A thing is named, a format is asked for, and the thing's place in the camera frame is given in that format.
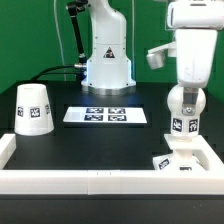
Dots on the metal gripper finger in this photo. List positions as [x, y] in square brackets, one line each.
[190, 96]

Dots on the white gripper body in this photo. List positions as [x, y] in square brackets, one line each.
[194, 51]

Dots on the white lamp bulb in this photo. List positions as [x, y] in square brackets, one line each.
[184, 126]

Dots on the white lamp base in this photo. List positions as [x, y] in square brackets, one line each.
[181, 157]

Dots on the white lamp shade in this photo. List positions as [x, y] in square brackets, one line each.
[33, 113]

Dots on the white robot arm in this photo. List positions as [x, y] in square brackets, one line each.
[195, 24]

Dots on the white marker tag plate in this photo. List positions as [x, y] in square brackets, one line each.
[111, 115]

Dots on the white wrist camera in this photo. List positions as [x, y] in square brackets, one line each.
[156, 57]

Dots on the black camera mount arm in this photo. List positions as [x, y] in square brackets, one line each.
[74, 8]

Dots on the white U-shaped frame wall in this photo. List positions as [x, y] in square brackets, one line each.
[210, 181]

